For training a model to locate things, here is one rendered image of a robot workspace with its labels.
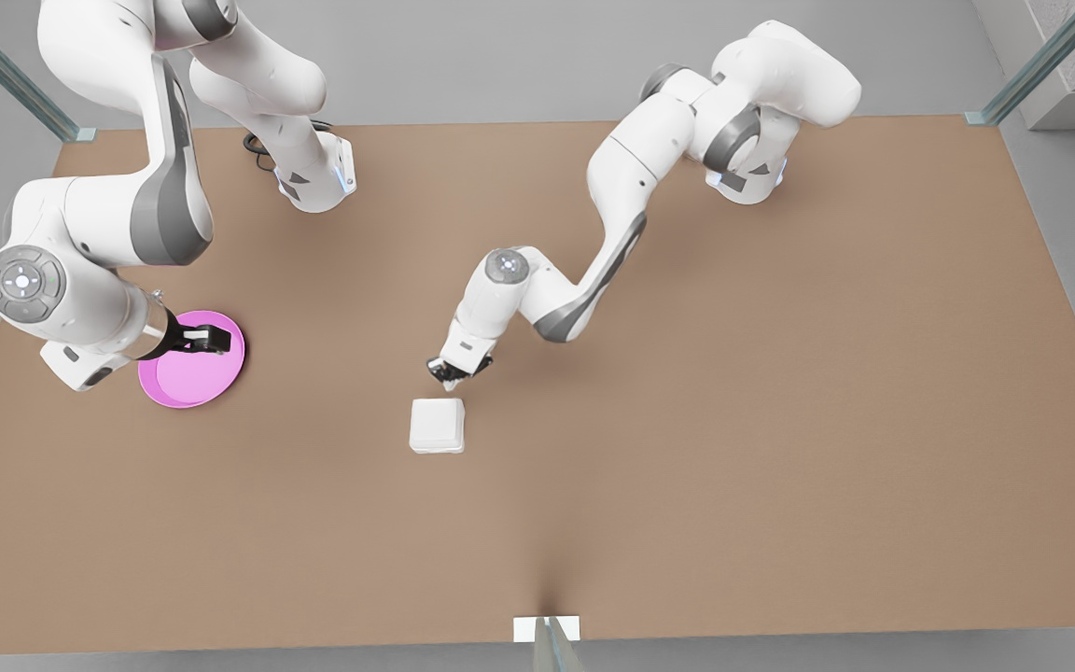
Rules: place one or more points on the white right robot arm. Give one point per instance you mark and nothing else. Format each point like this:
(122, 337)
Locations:
(80, 233)

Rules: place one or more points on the white square box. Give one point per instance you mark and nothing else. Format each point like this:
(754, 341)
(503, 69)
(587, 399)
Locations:
(437, 426)

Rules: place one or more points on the silver frame post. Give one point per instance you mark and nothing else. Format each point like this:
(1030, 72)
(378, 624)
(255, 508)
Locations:
(1041, 65)
(15, 75)
(549, 639)

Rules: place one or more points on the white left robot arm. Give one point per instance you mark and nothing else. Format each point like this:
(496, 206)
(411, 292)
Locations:
(631, 177)

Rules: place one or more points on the pink round plate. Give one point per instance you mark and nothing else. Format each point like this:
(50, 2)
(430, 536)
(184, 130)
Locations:
(197, 373)

